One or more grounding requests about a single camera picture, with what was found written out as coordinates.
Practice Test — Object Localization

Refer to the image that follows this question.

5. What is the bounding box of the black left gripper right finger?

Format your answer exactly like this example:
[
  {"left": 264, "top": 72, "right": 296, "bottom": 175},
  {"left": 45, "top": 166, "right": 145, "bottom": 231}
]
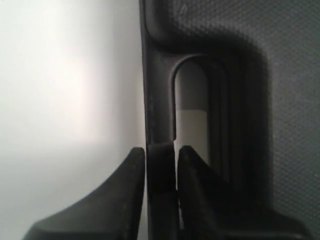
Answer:
[{"left": 177, "top": 146, "right": 312, "bottom": 240}]

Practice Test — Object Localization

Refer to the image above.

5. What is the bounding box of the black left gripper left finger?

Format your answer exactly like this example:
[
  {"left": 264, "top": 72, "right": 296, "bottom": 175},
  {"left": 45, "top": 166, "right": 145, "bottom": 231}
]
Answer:
[{"left": 24, "top": 147, "right": 145, "bottom": 240}]

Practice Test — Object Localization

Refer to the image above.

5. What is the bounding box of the black plastic carry case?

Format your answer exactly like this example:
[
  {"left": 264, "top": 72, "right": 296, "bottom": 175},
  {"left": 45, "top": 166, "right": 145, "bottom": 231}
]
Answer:
[{"left": 139, "top": 0, "right": 320, "bottom": 240}]

